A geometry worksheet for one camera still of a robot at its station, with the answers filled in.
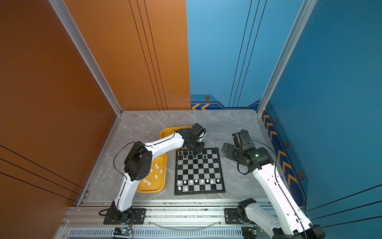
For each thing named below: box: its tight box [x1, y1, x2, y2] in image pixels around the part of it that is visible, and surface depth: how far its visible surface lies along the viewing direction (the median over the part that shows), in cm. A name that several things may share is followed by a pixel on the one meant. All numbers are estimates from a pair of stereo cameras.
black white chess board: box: [174, 147, 226, 196], surface depth 88 cm
